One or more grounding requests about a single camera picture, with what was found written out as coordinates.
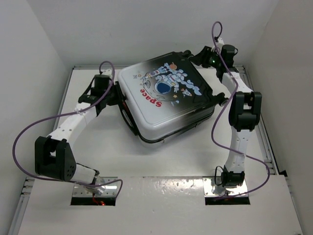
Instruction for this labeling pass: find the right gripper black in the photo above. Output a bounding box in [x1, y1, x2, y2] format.
[188, 46, 221, 69]

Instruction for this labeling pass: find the grey lined suitcase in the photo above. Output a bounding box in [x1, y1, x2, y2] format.
[117, 50, 228, 144]

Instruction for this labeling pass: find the pink patterned garment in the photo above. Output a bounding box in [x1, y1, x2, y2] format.
[122, 102, 133, 126]

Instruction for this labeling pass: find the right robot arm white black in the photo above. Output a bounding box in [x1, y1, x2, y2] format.
[190, 45, 262, 188]

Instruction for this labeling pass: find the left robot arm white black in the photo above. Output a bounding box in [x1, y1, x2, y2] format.
[35, 73, 121, 188]

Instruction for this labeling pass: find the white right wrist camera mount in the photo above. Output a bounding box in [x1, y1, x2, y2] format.
[211, 37, 224, 52]

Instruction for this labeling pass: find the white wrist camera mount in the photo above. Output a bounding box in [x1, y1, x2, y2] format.
[102, 69, 113, 78]
[211, 37, 224, 52]

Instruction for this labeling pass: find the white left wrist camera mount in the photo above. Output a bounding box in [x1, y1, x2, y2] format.
[102, 69, 113, 78]

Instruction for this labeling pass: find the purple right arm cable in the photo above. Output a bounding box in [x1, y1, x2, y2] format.
[211, 21, 271, 200]

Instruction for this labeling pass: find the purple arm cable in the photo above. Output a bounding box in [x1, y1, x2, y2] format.
[211, 21, 271, 200]
[12, 60, 123, 196]

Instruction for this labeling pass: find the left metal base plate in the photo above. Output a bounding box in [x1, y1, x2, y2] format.
[72, 177, 118, 198]

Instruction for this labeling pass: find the metal base plate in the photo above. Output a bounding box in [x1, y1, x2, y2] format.
[202, 177, 248, 198]
[72, 177, 118, 198]

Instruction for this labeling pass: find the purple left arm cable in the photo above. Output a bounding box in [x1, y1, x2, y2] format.
[12, 60, 123, 196]

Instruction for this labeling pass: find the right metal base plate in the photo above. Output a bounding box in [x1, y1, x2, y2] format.
[202, 177, 248, 198]

